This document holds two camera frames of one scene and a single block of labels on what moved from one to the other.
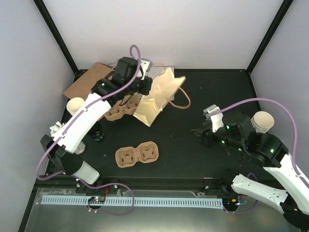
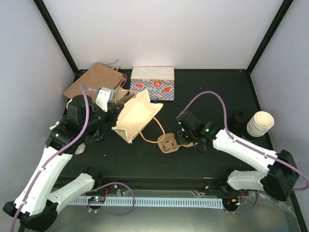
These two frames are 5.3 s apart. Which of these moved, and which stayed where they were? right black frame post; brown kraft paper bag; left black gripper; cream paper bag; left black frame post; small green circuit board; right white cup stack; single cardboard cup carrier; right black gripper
Moved: cream paper bag; single cardboard cup carrier; right black gripper; left black gripper
Stayed: right white cup stack; small green circuit board; right black frame post; brown kraft paper bag; left black frame post
